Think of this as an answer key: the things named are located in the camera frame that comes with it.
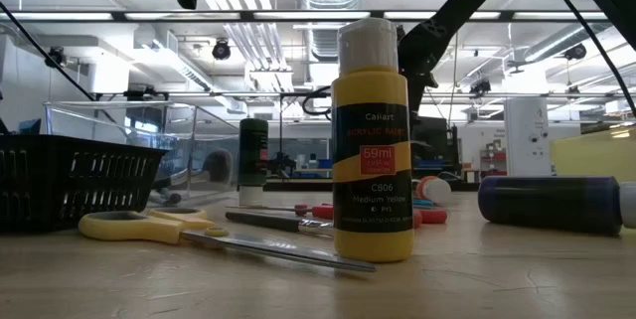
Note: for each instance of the white building pillar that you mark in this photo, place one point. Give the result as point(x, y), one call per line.
point(526, 135)

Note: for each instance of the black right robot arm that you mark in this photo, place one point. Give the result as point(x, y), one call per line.
point(447, 31)

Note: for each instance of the background robot workstation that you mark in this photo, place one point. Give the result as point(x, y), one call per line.
point(280, 160)

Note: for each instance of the black aluminium table frame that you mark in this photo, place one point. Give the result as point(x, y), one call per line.
point(298, 186)

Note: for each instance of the green acrylic paint bottle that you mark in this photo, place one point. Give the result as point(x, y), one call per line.
point(253, 150)

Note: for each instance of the red white background cart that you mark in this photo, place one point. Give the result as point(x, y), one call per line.
point(494, 160)

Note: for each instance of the orange acrylic paint bottle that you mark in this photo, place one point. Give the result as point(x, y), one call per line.
point(437, 191)

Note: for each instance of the black plastic slotted basket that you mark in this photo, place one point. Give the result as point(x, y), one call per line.
point(59, 185)

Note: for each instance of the translucent yellow plastic bin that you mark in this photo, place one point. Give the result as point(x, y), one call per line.
point(591, 155)

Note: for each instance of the black overhead frame bar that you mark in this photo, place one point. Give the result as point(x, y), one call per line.
point(119, 16)

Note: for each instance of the large round-head paintbrush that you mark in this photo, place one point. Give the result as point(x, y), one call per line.
point(218, 165)

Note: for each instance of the yellow acrylic paint bottle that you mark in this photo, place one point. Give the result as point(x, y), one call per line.
point(372, 160)

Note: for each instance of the clear plastic bin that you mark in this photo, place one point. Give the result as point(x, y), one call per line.
point(199, 130)

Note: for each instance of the black background monitor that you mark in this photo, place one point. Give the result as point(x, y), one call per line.
point(432, 140)

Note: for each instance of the dark blue acrylic paint bottle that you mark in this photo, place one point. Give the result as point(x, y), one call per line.
point(546, 205)

